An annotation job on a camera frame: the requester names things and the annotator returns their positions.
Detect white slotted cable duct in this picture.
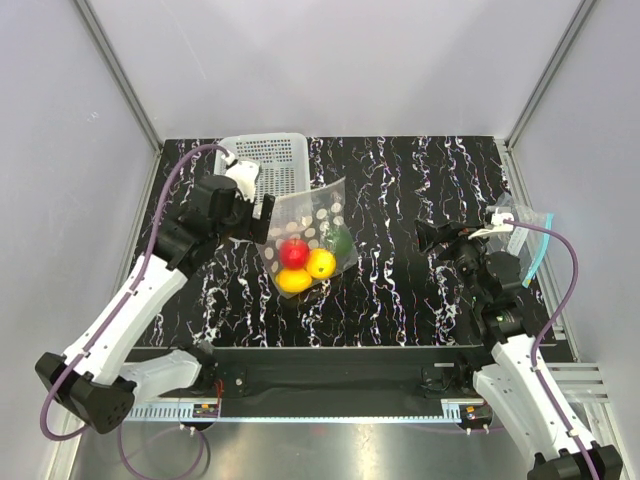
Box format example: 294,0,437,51
126,397,462,424

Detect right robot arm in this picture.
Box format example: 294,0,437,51
415,214,623,479

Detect spare clear zip bags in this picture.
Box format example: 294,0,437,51
488,193,554,288

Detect clear dotted zip bag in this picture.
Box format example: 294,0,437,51
258,178,358,298

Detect green lime fruit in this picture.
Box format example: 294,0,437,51
324,226,353,258

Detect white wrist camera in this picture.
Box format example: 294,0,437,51
468,210,515,240
224,159,260,203

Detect yellow orange fruit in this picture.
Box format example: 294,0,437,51
306,248,337,280

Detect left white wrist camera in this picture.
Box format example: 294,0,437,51
224,159,260,203

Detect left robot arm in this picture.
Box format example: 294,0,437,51
35,175,275,441

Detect right aluminium frame post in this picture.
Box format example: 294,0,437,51
504,0,600,150

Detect white perforated plastic basket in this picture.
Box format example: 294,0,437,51
212,132,311,246

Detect aluminium frame post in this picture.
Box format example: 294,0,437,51
71,0,163,152
504,0,600,150

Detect left aluminium frame post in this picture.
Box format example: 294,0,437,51
71,0,163,152

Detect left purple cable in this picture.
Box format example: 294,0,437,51
38,143,236,476

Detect red apple fruit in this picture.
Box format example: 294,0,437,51
279,238,310,270

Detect yellow lemon fruit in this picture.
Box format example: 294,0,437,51
276,269,313,294

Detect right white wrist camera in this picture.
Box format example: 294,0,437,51
468,210,515,240

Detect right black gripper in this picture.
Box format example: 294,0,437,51
413,219,492,306

